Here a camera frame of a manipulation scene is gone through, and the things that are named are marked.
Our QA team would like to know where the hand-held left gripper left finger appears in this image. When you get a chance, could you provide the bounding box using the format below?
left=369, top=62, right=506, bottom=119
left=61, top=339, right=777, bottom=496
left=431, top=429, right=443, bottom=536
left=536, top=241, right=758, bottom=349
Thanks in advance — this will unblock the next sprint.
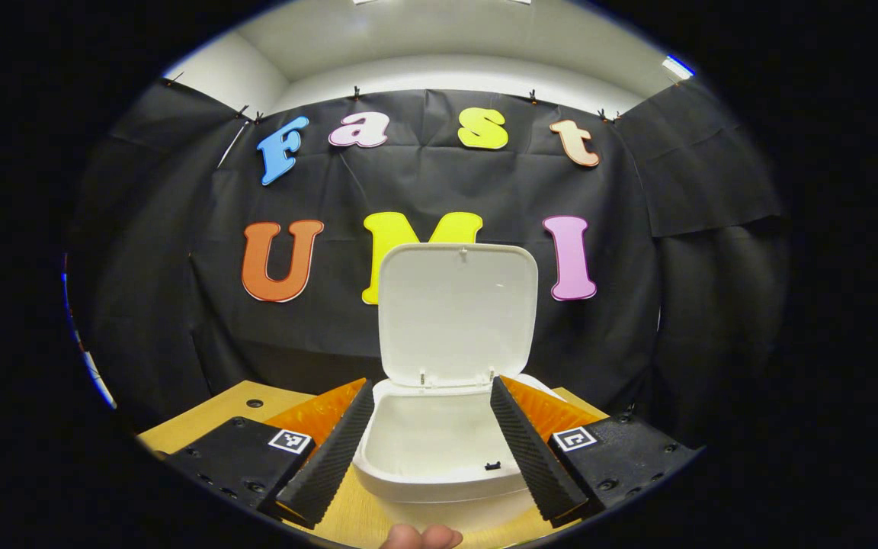
left=165, top=377, right=376, bottom=528

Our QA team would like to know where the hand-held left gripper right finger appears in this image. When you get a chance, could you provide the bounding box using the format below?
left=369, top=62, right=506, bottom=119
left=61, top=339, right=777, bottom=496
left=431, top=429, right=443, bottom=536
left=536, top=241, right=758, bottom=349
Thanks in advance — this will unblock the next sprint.
left=490, top=374, right=703, bottom=528

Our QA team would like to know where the white desktop garbage bin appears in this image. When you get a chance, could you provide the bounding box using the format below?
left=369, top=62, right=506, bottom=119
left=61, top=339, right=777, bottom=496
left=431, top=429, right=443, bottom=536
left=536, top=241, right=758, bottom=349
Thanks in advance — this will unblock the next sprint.
left=351, top=242, right=562, bottom=532

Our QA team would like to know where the wooden desktop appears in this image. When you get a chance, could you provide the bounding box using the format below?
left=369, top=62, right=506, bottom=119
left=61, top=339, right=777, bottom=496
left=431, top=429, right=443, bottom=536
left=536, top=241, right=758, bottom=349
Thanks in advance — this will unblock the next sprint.
left=138, top=380, right=611, bottom=549

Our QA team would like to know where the black backdrop cloth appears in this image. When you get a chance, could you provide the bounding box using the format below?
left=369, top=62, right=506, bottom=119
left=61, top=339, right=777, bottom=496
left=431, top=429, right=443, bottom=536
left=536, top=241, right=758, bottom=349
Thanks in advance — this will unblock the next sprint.
left=66, top=76, right=790, bottom=451

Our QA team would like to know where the row of black cloth clips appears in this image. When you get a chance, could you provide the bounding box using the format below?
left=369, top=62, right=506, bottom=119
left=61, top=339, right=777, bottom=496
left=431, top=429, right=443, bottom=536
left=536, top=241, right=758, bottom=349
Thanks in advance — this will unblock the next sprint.
left=165, top=72, right=623, bottom=127

